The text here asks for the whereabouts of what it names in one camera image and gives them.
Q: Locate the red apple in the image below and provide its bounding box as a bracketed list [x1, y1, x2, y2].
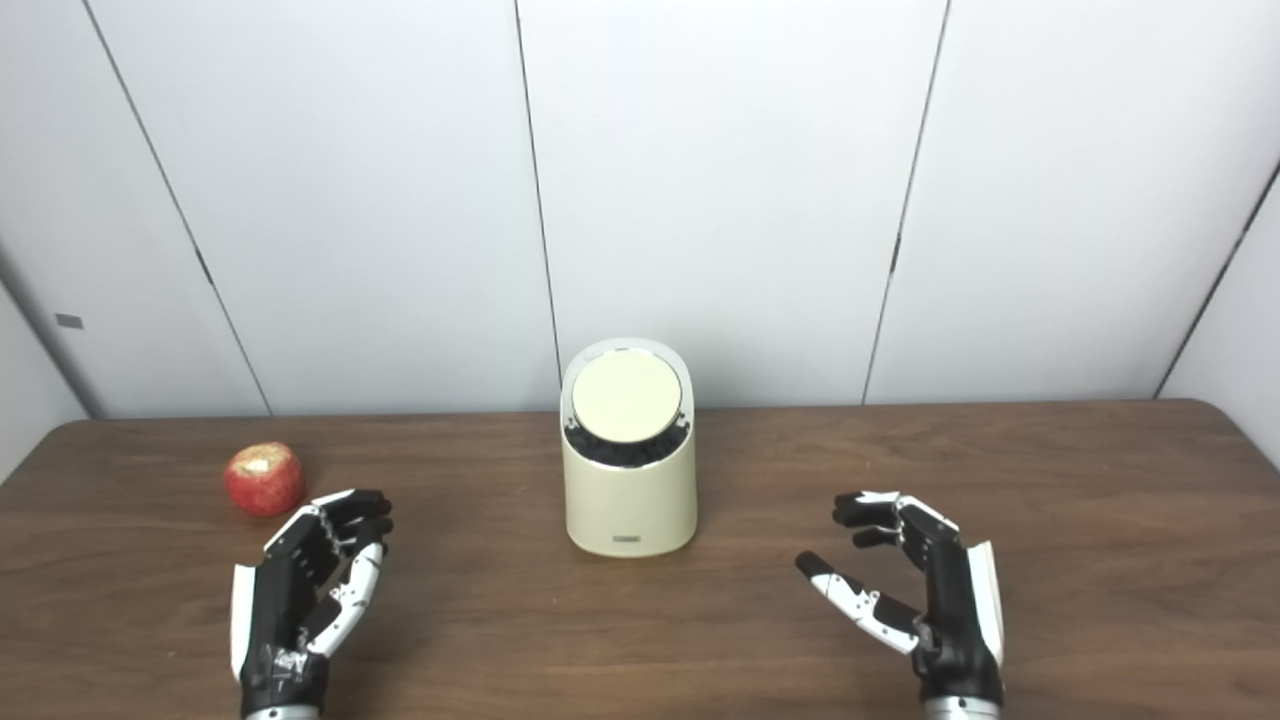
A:
[223, 442, 307, 518]

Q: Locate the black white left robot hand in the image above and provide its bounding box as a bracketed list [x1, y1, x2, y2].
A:
[230, 488, 395, 707]

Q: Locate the round cream bin lid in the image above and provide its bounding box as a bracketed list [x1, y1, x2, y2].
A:
[571, 349, 684, 444]

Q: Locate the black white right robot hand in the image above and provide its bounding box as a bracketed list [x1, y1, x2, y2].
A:
[795, 490, 1006, 701]

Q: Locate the cream-colored bin body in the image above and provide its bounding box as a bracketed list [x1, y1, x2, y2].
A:
[560, 338, 698, 558]

